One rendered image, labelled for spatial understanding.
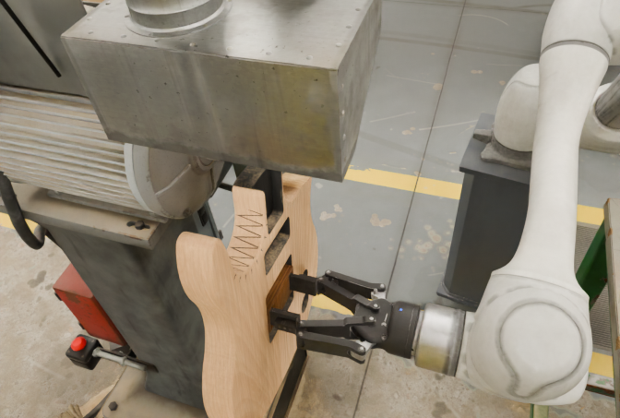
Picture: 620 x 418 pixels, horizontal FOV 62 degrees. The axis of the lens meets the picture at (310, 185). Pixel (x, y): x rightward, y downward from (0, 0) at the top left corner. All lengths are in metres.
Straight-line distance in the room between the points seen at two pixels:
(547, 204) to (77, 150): 0.65
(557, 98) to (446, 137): 1.91
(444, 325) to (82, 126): 0.58
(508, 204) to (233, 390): 1.15
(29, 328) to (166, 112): 1.90
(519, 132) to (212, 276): 1.13
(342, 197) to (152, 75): 1.92
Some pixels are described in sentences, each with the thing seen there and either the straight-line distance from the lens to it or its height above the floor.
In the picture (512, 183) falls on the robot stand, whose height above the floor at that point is 0.69.
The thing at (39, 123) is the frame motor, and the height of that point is 1.32.
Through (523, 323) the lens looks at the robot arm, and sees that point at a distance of 0.53.
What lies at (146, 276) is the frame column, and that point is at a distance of 1.09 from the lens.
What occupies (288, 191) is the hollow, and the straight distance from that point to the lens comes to 0.78.
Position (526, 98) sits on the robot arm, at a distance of 1.48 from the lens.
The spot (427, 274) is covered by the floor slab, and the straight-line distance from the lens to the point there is 2.17.
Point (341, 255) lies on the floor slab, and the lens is 2.21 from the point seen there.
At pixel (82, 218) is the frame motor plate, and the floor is 1.12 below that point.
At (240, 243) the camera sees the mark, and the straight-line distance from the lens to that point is 0.68.
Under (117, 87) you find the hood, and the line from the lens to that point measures 0.61.
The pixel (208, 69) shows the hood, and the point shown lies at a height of 1.51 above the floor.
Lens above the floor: 1.78
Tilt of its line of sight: 46 degrees down
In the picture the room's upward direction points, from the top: 6 degrees counter-clockwise
